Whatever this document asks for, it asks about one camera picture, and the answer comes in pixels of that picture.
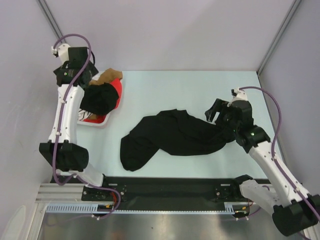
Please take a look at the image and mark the black tank top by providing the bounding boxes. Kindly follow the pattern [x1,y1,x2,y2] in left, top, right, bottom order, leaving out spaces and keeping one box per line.
[119,109,235,172]

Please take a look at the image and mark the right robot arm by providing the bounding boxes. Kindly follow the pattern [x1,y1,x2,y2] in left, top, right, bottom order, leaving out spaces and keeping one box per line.
[205,87,320,237]

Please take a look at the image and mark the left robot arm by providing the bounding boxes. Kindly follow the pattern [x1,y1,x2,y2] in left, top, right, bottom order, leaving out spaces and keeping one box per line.
[39,43,111,200]

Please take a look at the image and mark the brown garment in basket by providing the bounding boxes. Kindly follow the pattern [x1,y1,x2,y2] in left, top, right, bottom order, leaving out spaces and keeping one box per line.
[89,68,123,119]

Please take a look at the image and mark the striped black white garment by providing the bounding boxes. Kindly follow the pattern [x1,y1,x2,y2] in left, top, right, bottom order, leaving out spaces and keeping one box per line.
[78,109,93,122]

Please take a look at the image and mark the white laundry basket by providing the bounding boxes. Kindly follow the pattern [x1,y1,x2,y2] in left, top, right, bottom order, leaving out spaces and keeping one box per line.
[77,78,123,128]

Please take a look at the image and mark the left aluminium frame post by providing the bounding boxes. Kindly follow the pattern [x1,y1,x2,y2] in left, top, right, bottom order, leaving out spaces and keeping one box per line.
[37,0,78,66]

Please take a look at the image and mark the aluminium frame post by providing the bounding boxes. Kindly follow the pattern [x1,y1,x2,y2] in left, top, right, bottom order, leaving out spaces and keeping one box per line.
[256,0,303,77]
[37,0,78,66]

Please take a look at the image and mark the slotted cable duct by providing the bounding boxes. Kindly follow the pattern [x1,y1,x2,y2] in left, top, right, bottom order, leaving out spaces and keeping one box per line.
[46,202,250,214]

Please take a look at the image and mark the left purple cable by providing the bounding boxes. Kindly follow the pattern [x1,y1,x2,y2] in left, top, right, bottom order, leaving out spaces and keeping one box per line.
[50,33,122,222]

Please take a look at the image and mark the right aluminium frame post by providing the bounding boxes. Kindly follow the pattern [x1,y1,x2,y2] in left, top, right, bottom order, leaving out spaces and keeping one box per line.
[256,0,303,77]

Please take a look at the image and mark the aluminium extrusion rail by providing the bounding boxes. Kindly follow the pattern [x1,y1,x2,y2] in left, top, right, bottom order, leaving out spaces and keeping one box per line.
[35,183,84,204]

